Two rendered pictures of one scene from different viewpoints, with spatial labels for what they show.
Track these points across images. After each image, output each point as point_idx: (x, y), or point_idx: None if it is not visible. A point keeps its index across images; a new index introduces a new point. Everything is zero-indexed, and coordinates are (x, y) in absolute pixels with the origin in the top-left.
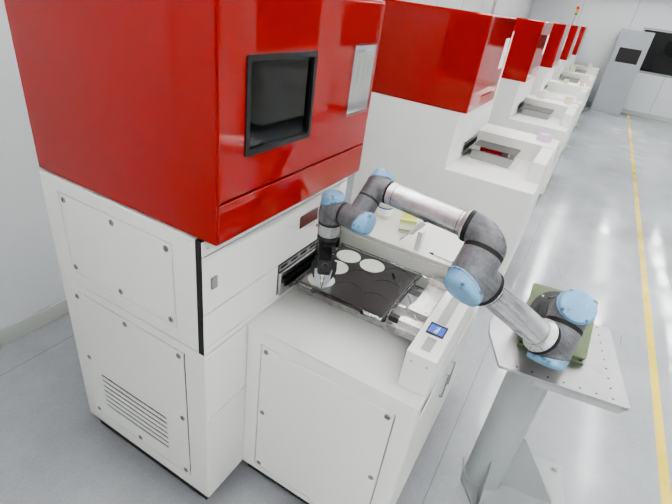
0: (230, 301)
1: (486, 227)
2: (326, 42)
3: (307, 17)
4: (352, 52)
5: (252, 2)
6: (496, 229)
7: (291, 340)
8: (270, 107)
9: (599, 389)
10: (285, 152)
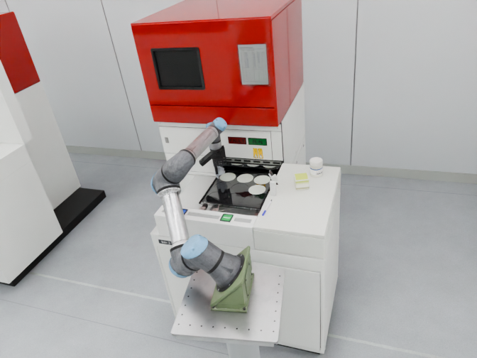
0: None
1: (172, 157)
2: (205, 42)
3: (185, 32)
4: (236, 48)
5: (148, 29)
6: (172, 160)
7: (187, 188)
8: (172, 70)
9: (187, 317)
10: (187, 93)
